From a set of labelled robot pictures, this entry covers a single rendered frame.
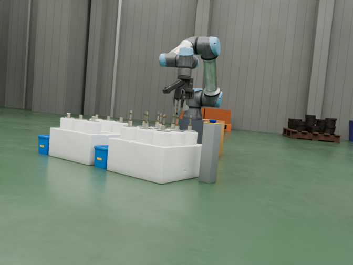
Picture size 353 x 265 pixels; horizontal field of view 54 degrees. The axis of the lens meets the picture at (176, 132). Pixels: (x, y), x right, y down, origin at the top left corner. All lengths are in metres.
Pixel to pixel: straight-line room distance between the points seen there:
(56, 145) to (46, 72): 6.86
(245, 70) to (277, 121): 1.44
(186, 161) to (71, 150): 0.73
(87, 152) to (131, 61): 7.34
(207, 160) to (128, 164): 0.41
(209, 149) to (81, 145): 0.77
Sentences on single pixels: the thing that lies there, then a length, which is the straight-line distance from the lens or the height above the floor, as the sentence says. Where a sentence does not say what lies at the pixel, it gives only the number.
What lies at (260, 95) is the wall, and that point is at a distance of 8.70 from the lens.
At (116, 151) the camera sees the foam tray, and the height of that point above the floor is 0.11.
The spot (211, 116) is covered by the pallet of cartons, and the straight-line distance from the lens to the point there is 7.57.
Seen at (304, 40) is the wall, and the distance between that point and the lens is 8.93.
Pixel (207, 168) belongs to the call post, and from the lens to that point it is 1.82.
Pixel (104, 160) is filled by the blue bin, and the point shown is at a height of 0.05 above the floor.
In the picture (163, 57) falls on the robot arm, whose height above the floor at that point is 0.65.
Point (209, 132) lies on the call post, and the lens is 1.80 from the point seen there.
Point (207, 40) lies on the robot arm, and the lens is 2.31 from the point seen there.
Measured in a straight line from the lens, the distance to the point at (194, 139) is 1.94.
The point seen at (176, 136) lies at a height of 0.23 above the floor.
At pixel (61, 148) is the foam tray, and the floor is 0.06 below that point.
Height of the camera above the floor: 0.37
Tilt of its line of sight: 4 degrees down
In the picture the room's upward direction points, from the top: 5 degrees clockwise
